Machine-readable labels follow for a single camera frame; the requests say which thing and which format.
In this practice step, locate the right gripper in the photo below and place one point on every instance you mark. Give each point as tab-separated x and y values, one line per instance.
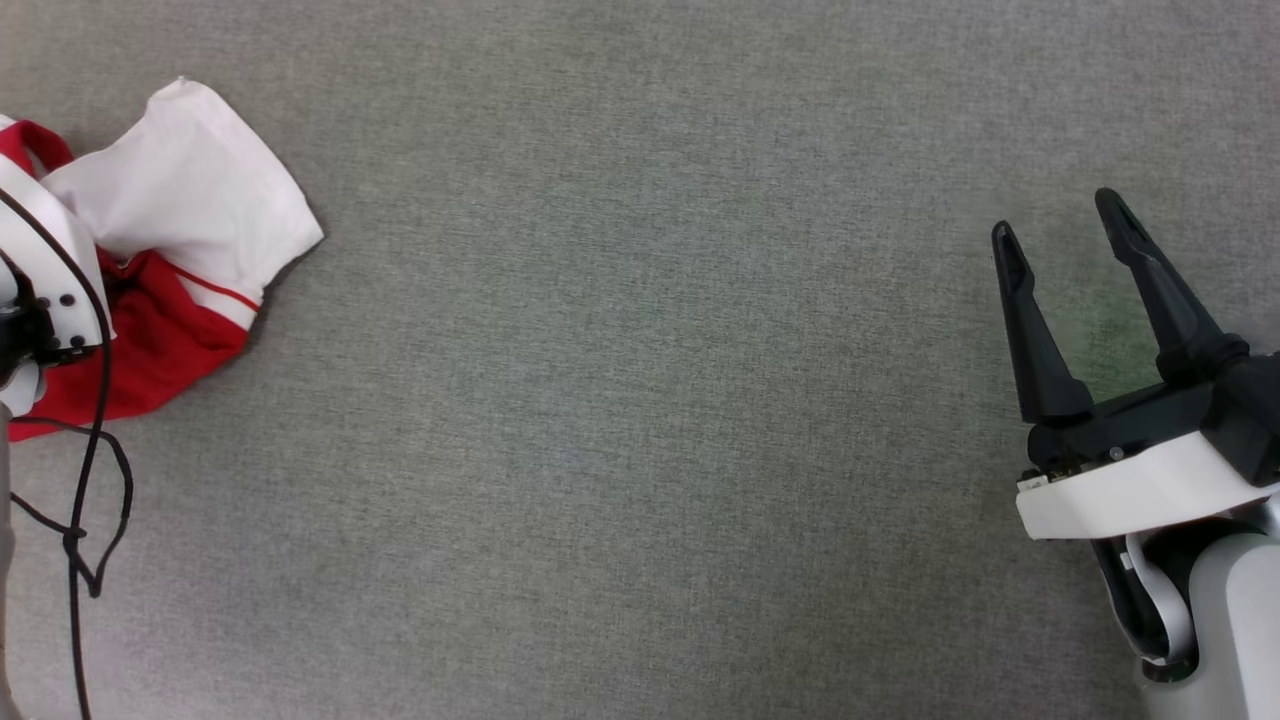
1130	495

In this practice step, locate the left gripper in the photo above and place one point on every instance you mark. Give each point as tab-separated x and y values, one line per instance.
45	250

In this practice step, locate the red and white basketball jersey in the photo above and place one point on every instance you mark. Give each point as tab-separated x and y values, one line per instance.
175	190

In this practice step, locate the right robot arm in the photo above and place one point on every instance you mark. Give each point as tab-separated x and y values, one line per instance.
1235	620

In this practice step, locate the grey fabric sofa cushion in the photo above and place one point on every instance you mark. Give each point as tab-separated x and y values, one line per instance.
640	400

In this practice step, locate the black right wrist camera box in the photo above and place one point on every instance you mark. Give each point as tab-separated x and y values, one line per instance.
1250	420

